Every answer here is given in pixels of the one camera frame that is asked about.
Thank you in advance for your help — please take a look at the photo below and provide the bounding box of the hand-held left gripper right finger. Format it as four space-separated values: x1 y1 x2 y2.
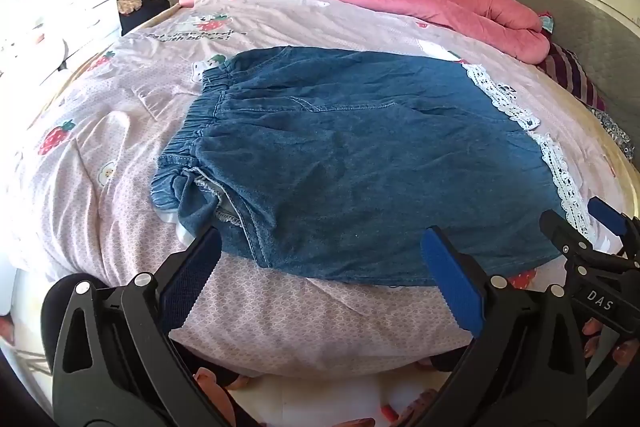
420 226 589 427

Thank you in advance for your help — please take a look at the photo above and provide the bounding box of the person's right foot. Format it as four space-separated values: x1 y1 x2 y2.
379 347 471 424

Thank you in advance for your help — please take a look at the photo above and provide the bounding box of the person's foot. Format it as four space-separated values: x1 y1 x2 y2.
192 357 261 427
379 347 471 424

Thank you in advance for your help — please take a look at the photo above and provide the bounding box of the person's left foot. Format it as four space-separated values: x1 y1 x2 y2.
192 357 261 427

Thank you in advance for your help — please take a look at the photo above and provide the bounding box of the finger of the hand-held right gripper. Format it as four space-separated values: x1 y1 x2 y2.
588 197 640 254
540 209 597 266

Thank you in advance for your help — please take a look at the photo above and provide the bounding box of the black bench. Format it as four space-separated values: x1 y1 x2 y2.
120 0 181 35

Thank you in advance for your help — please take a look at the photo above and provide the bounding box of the dark floral cloth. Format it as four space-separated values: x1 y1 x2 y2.
595 107 635 164

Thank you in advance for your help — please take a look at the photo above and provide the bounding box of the striped purple pillow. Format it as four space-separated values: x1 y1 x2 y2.
537 42 608 112

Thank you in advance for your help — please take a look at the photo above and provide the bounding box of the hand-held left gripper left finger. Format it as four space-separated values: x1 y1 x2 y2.
52 226 236 427

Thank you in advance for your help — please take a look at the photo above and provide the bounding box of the pink strawberry printed bed sheet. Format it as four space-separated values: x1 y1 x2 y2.
10 0 636 380

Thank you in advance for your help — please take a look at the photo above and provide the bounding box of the white chest of drawers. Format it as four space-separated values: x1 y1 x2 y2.
0 0 123 78

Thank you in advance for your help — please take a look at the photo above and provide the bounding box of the grey padded headboard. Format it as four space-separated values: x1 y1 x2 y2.
490 0 640 158

